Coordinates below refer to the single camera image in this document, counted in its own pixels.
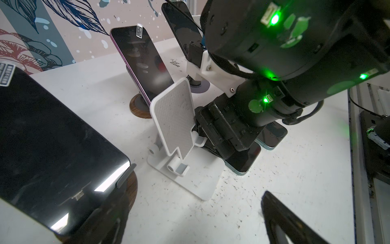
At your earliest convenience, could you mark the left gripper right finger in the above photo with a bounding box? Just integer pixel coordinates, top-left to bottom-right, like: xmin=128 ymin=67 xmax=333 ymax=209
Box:
xmin=261 ymin=191 xmax=327 ymax=244

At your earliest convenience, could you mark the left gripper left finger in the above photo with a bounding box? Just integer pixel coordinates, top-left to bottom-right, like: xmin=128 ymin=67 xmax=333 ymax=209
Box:
xmin=65 ymin=195 xmax=129 ymax=244

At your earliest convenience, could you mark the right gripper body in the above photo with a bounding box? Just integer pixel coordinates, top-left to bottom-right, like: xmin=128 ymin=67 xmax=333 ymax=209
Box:
xmin=195 ymin=94 xmax=265 ymax=160

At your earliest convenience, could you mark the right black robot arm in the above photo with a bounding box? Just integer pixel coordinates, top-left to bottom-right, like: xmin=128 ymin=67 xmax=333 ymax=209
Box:
xmin=196 ymin=1 xmax=390 ymax=159

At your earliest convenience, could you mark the grey round base stand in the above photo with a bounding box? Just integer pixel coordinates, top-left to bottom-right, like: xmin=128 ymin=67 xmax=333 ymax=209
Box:
xmin=186 ymin=75 xmax=210 ymax=94

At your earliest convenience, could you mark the large black reflective phone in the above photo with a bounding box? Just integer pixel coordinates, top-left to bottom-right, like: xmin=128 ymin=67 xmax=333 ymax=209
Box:
xmin=1 ymin=63 xmax=130 ymax=236

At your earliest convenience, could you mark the wooden base phone stand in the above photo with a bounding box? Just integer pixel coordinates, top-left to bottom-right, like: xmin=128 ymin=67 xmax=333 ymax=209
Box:
xmin=129 ymin=94 xmax=152 ymax=119

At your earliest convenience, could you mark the tall black phone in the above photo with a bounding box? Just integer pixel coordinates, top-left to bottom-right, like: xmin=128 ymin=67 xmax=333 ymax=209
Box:
xmin=161 ymin=1 xmax=202 ymax=58

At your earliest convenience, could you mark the purple-edged black phone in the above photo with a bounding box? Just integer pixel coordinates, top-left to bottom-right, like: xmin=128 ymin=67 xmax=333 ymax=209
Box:
xmin=110 ymin=24 xmax=174 ymax=105

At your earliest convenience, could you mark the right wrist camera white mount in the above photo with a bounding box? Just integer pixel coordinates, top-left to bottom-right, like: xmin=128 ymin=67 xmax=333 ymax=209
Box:
xmin=186 ymin=41 xmax=245 ymax=98

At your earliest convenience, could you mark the aluminium front rail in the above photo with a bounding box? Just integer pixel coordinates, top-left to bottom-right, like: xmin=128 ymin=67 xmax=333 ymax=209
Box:
xmin=348 ymin=82 xmax=390 ymax=244

